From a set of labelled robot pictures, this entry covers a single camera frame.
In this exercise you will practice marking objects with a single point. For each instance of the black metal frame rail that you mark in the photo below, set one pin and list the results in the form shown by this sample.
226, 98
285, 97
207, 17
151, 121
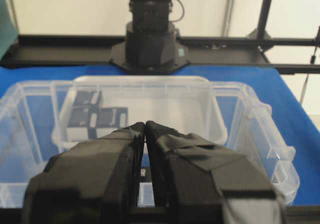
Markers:
40, 51

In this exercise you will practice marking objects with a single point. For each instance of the black vertical frame post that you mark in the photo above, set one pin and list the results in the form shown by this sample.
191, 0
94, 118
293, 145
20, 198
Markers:
260, 32

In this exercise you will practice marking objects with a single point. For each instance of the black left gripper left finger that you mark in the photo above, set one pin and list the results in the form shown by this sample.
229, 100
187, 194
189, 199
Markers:
96, 181

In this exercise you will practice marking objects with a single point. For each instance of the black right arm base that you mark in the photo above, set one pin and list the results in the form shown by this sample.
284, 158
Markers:
150, 53

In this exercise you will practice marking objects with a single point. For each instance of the blue table cloth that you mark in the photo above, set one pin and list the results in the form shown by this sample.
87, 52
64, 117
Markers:
291, 119

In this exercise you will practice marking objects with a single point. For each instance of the black box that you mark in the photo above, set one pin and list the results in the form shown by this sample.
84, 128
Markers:
106, 120
82, 123
87, 99

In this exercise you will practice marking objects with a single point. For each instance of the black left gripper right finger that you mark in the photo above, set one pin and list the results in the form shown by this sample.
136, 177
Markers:
198, 181

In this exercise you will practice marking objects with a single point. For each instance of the white plastic tray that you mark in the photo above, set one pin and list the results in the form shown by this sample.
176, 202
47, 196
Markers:
185, 103

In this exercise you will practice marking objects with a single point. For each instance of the clear plastic storage case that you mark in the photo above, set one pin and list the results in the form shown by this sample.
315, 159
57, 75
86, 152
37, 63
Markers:
29, 114

